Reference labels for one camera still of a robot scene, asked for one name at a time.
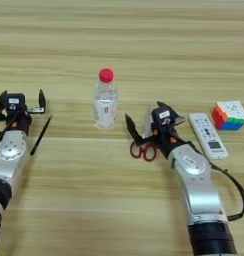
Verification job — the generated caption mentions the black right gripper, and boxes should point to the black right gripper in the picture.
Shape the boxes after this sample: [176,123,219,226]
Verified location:
[124,100,192,160]

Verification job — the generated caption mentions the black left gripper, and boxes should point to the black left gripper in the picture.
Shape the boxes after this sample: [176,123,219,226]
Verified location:
[0,88,48,136]

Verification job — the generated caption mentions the black pen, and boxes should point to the black pen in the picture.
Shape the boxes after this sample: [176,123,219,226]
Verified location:
[29,114,53,157]

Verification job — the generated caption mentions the clear bottle with red cap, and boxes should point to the clear bottle with red cap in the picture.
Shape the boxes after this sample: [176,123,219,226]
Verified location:
[93,68,120,131]

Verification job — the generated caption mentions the white remote control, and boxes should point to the white remote control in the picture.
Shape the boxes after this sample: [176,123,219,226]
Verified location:
[187,112,229,161]

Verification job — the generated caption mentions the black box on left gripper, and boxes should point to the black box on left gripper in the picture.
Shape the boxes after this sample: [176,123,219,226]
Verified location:
[6,93,27,113]

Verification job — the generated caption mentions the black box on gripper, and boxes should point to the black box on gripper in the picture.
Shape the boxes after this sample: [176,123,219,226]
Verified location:
[6,93,27,113]
[150,106,179,130]

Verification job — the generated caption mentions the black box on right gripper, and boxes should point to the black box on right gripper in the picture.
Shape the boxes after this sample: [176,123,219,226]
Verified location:
[150,106,179,130]

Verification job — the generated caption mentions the colourful puzzle cube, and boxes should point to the colourful puzzle cube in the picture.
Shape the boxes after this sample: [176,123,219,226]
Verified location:
[211,100,244,132]

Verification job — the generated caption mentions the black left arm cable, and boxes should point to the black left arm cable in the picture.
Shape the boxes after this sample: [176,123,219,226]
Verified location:
[0,116,16,150]

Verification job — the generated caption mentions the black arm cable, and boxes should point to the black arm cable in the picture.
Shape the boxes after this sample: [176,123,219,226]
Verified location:
[0,116,16,150]
[190,141,244,222]

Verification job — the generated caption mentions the red handled scissors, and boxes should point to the red handled scissors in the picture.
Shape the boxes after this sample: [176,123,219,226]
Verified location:
[129,106,158,163]

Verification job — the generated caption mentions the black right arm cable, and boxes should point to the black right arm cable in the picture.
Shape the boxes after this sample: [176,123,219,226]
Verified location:
[190,141,244,222]

